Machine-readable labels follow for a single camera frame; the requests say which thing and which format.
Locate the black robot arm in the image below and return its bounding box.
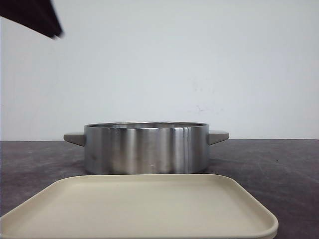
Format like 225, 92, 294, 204
0, 0, 63, 39

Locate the stainless steel pot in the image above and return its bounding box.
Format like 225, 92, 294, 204
63, 122, 229, 175

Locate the cream plastic tray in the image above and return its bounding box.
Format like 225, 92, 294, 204
0, 174, 279, 239

